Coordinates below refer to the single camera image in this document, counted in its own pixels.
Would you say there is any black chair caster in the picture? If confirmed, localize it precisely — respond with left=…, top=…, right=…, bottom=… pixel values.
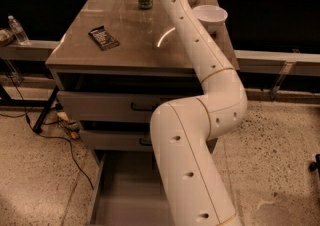
left=308, top=154, right=320, bottom=176

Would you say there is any grey drawer cabinet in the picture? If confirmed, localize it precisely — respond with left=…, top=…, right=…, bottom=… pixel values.
left=45, top=0, right=241, bottom=164

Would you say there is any grey open bottom drawer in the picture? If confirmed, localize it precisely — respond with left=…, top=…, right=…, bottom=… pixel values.
left=86, top=151, right=174, bottom=226

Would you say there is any grey top drawer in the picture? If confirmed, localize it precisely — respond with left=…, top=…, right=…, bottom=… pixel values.
left=57, top=91, right=166, bottom=123

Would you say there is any white ceramic bowl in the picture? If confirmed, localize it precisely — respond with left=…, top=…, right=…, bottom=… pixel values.
left=193, top=5, right=228, bottom=34

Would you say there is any round dish at left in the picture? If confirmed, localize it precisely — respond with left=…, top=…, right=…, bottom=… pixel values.
left=0, top=29, right=14, bottom=46

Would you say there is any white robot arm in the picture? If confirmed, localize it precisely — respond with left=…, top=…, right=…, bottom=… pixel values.
left=150, top=0, right=247, bottom=226

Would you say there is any clear plastic water bottle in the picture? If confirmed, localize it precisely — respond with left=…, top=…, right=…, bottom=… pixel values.
left=8, top=15, right=30, bottom=45

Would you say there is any black table leg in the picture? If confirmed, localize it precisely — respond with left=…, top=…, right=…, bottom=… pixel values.
left=32, top=87, right=59, bottom=134

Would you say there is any black floor cable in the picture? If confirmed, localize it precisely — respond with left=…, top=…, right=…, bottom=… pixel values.
left=0, top=69, right=95, bottom=191

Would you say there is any dark snack wrapper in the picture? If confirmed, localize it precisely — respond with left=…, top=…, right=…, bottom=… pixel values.
left=88, top=26, right=120, bottom=51

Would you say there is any power strip on floor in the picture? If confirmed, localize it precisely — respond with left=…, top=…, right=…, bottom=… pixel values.
left=57, top=112, right=80, bottom=140

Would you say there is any grey middle drawer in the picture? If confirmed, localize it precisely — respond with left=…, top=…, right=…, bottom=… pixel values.
left=80, top=130, right=153, bottom=152

